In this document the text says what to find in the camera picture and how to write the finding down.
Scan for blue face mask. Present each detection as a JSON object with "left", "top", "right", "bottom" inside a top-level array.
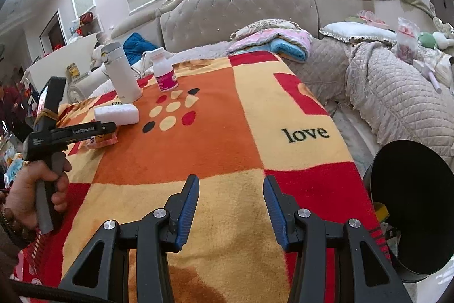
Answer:
[{"left": 5, "top": 153, "right": 28, "bottom": 180}]

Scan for pink folded blanket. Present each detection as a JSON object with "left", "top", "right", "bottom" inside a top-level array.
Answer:
[{"left": 226, "top": 26, "right": 314, "bottom": 57}]

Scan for white foam block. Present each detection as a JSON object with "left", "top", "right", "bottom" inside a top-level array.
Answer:
[{"left": 94, "top": 103, "right": 140, "bottom": 126}]

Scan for white plush toy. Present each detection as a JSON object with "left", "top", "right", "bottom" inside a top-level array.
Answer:
[{"left": 90, "top": 42, "right": 106, "bottom": 70}]

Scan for white cabinet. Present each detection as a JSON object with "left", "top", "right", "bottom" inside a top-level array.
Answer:
[{"left": 20, "top": 33, "right": 104, "bottom": 102}]

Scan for red hanging garments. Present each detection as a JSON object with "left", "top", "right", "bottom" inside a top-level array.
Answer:
[{"left": 0, "top": 80, "right": 22, "bottom": 134}]

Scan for clear bag with red print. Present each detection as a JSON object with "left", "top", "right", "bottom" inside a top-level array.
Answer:
[{"left": 395, "top": 17, "right": 421, "bottom": 64}]

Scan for pink packet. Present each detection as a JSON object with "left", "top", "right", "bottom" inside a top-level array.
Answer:
[{"left": 86, "top": 133, "right": 119, "bottom": 151}]

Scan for light blue folded blanket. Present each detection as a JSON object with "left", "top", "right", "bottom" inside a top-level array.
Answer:
[{"left": 267, "top": 38, "right": 310, "bottom": 62}]

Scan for yellow jar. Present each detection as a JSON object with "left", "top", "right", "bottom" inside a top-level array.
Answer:
[{"left": 65, "top": 62, "right": 81, "bottom": 82}]

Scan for blue padded jacket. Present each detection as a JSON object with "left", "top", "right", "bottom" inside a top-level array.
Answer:
[{"left": 122, "top": 32, "right": 159, "bottom": 66}]

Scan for white and lilac handle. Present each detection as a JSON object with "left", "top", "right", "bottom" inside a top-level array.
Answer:
[{"left": 412, "top": 61, "right": 443, "bottom": 93}]

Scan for black round bin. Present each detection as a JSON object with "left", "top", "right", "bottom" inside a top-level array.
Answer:
[{"left": 361, "top": 139, "right": 454, "bottom": 285}]

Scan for green plush toy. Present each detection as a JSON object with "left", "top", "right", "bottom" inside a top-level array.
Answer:
[{"left": 418, "top": 31, "right": 454, "bottom": 50}]

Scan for beige thermos bottle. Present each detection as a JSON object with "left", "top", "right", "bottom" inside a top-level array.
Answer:
[{"left": 101, "top": 42, "right": 143, "bottom": 104}]

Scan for beige crumpled garment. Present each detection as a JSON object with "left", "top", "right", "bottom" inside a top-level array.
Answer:
[{"left": 131, "top": 51, "right": 175, "bottom": 81}]

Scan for person's left forearm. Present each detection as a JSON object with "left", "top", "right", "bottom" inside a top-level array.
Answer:
[{"left": 0, "top": 209, "right": 40, "bottom": 289}]

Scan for red orange printed blanket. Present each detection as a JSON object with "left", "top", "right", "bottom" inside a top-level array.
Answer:
[{"left": 13, "top": 52, "right": 391, "bottom": 303}]

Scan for white pink-label pill bottle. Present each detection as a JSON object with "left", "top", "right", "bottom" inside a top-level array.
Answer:
[{"left": 150, "top": 47, "right": 179, "bottom": 93}]

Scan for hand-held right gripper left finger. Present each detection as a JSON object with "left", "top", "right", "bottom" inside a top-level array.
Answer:
[{"left": 58, "top": 174, "right": 200, "bottom": 303}]

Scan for person's left hand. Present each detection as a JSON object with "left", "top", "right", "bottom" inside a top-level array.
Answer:
[{"left": 5, "top": 151, "right": 72, "bottom": 230}]

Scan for beige quilted bedspread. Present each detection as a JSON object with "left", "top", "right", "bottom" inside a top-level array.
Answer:
[{"left": 288, "top": 37, "right": 454, "bottom": 162}]

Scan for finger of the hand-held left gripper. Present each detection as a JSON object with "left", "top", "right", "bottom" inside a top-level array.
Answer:
[{"left": 91, "top": 122, "right": 118, "bottom": 138}]

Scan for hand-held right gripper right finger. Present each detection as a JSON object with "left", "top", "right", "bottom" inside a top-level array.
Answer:
[{"left": 263, "top": 175, "right": 414, "bottom": 303}]

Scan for pale ruffled pillow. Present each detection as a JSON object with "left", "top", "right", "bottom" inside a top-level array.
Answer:
[{"left": 318, "top": 20, "right": 398, "bottom": 43}]

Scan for beige tufted headboard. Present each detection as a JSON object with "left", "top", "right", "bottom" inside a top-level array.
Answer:
[{"left": 155, "top": 0, "right": 319, "bottom": 54}]

